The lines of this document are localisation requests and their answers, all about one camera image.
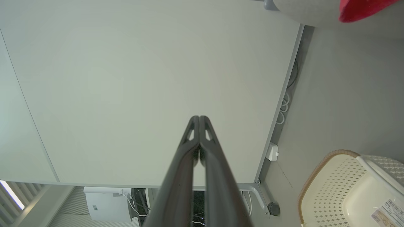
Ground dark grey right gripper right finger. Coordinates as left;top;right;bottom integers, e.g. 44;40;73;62
199;116;253;227

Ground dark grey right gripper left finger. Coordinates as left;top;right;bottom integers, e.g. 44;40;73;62
143;116;200;227

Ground red basketball jersey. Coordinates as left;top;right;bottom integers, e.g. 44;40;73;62
339;0;400;23

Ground cream plastic laundry basket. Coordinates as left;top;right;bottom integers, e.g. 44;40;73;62
298;149;404;227

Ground grey partition leg with caster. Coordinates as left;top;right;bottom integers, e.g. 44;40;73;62
237;179;271;217

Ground black caster wheel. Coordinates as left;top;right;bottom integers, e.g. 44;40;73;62
267;202;281;217

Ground white power strip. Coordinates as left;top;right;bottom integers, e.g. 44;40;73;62
265;142;280;162

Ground white box appliance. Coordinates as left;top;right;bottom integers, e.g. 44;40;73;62
83;186;132;221

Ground large white partition panel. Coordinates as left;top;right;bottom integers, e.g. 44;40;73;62
0;0;305;187

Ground white slatted blind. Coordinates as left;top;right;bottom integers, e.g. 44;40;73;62
0;180;51;227

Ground barcode sticker label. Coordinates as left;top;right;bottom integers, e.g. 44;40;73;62
371;199;404;227

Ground grey partition foot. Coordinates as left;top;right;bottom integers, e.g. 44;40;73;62
263;0;280;12

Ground grey fabric sofa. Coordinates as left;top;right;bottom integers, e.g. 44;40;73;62
273;0;404;30

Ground white coiled cables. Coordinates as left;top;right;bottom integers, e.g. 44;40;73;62
276;60;299;125

